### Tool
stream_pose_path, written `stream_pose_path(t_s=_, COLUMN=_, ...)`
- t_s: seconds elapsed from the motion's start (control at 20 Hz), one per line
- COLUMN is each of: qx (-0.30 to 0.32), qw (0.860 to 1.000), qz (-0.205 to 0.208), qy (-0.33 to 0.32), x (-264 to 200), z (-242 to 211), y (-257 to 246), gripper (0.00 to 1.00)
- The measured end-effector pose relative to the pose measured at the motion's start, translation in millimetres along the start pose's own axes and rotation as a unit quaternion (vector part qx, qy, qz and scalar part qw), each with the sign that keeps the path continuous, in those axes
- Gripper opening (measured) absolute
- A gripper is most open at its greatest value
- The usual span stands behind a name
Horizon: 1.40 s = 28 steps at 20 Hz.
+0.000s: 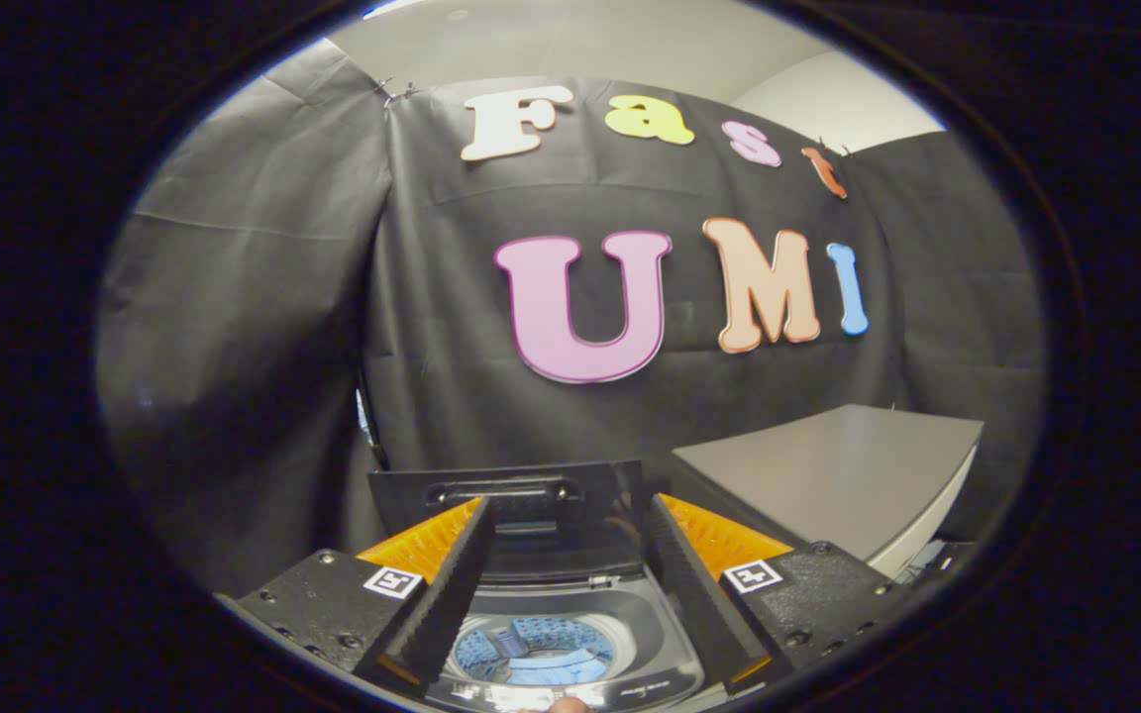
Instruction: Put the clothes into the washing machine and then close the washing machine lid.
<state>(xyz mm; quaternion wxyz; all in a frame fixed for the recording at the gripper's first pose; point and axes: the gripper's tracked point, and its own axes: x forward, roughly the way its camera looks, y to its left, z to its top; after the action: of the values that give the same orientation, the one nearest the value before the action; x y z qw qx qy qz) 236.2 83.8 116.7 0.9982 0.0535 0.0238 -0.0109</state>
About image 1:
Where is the white cabinet with grey top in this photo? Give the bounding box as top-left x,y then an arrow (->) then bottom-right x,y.
670,403 -> 985,580

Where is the grey washing machine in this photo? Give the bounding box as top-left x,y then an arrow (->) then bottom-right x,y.
427,569 -> 705,712

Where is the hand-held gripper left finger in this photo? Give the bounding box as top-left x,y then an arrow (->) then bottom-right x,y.
234,495 -> 497,694

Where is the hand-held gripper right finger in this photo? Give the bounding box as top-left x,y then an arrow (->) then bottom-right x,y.
642,493 -> 913,694

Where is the light blue shirt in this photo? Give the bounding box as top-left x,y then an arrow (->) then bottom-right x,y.
454,616 -> 616,687

